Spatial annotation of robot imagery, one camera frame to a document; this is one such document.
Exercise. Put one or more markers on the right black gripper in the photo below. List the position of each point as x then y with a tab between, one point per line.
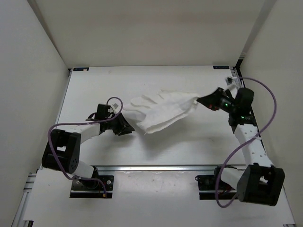
211	100

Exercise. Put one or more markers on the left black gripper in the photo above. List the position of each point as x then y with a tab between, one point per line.
124	127

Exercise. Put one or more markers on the white fabric skirt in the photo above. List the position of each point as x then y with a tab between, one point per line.
153	113

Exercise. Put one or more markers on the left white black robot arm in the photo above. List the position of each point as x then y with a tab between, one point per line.
62	152

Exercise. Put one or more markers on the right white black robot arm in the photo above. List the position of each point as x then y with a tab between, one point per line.
261	182

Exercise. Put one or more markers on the right blue table label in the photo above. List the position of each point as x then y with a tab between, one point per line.
221	67

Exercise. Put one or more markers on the blue table label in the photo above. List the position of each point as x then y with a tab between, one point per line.
81	69
221	67

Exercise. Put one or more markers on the left blue table label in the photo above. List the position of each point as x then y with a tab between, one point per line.
81	69

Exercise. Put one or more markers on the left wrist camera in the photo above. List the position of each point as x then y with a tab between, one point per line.
103	112

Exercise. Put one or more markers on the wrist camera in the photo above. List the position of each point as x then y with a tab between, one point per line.
103	112
232	83

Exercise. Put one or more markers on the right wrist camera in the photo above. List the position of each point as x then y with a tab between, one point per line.
232	83

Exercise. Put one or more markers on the aluminium front rail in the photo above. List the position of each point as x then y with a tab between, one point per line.
156	168

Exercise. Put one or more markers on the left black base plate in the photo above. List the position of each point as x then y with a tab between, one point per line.
93	189

